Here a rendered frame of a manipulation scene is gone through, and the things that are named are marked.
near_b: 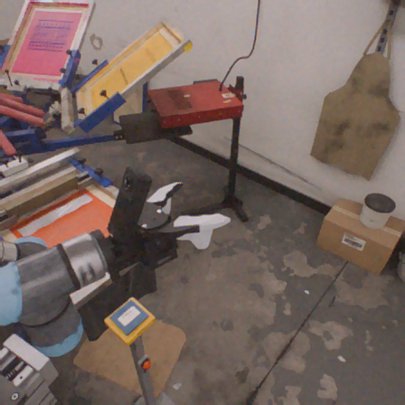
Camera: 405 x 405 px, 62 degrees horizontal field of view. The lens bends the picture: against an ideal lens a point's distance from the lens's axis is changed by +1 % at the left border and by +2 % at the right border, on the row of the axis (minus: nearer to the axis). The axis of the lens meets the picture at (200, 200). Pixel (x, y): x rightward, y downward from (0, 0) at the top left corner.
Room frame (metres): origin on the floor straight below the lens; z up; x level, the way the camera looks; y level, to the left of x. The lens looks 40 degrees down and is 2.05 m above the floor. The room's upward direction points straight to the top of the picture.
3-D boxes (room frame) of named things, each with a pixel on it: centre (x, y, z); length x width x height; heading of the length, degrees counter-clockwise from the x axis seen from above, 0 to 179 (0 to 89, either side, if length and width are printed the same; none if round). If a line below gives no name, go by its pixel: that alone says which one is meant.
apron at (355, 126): (2.20, -1.12, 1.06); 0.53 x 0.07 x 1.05; 48
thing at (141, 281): (0.91, 0.38, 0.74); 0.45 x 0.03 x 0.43; 138
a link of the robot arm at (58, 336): (0.30, 0.25, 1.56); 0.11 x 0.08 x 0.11; 34
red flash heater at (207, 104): (2.26, 0.03, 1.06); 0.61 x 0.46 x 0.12; 108
